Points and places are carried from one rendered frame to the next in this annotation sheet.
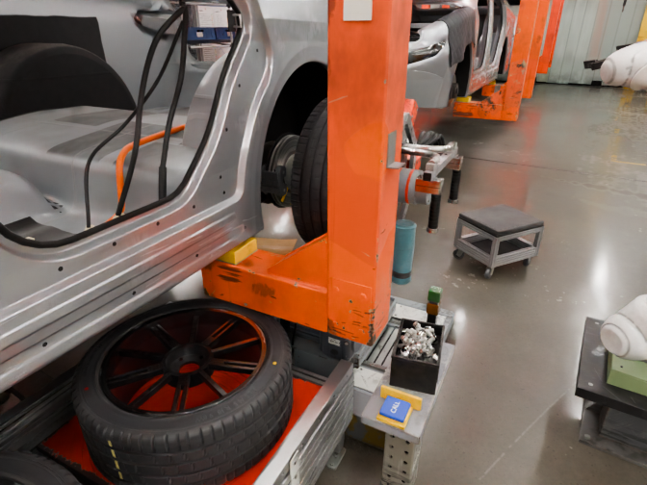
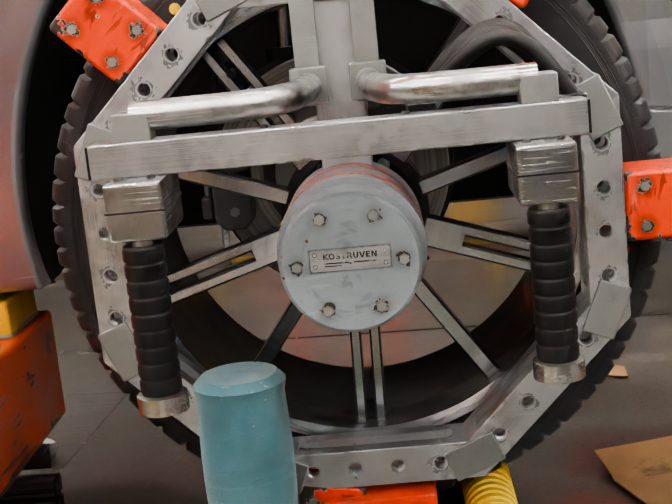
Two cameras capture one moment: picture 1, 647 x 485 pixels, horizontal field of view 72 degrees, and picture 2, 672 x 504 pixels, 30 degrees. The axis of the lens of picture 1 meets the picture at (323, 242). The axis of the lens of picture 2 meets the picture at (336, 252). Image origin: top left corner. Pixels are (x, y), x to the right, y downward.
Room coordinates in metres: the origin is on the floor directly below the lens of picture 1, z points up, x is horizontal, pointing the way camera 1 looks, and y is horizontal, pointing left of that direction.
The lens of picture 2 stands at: (1.22, -1.42, 1.08)
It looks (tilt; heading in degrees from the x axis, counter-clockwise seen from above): 11 degrees down; 66
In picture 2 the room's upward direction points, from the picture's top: 6 degrees counter-clockwise
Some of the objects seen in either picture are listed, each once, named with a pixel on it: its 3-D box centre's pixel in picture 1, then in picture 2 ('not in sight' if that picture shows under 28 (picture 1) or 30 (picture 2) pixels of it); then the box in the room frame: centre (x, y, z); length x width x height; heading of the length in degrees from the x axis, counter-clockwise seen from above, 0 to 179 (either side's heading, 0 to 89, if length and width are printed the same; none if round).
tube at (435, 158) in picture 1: (414, 148); (223, 65); (1.62, -0.34, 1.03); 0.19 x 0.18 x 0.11; 63
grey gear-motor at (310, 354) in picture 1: (314, 334); not in sight; (1.53, 0.04, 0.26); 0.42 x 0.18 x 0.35; 63
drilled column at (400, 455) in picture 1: (403, 438); not in sight; (1.04, -0.26, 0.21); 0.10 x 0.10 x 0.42; 63
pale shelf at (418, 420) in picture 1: (412, 380); not in sight; (1.06, -0.28, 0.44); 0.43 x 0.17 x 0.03; 153
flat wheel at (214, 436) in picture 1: (191, 380); not in sight; (1.11, 0.43, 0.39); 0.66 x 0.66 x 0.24
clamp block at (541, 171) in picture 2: (451, 161); (541, 164); (1.82, -0.53, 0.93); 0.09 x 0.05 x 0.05; 63
